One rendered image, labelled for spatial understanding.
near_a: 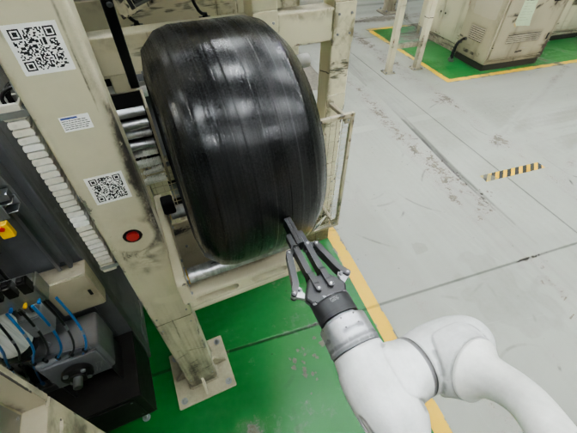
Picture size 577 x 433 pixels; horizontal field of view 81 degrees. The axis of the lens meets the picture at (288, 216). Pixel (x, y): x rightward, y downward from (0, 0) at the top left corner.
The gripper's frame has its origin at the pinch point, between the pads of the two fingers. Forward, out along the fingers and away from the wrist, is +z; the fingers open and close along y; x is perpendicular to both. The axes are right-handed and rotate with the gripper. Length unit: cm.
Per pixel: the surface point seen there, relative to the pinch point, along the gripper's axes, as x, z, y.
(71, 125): -17.2, 27.5, 34.2
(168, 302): 47, 19, 32
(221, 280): 32.5, 12.4, 15.4
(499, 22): 95, 234, -373
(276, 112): -20.4, 14.0, -1.5
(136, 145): 18, 63, 27
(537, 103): 137, 139, -364
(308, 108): -19.4, 14.4, -8.6
